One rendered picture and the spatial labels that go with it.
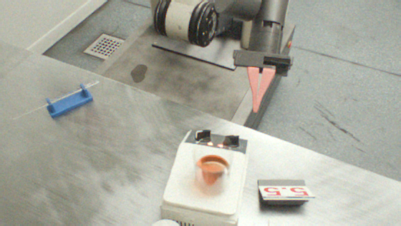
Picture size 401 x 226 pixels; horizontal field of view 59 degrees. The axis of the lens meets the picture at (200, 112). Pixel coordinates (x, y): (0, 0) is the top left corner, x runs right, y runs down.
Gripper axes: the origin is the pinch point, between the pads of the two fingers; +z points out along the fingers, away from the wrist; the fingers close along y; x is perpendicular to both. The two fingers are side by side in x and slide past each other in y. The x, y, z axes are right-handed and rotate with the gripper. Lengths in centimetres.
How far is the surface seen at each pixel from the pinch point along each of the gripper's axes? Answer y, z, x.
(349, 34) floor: 50, -65, 170
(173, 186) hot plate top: -11.2, 15.0, -6.3
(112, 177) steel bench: -25.5, 17.3, 2.9
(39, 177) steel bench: -39.3, 19.5, 0.8
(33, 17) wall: -132, -40, 116
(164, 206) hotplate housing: -12.2, 18.5, -6.3
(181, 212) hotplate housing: -9.2, 18.9, -6.5
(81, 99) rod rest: -39.9, 2.9, 13.1
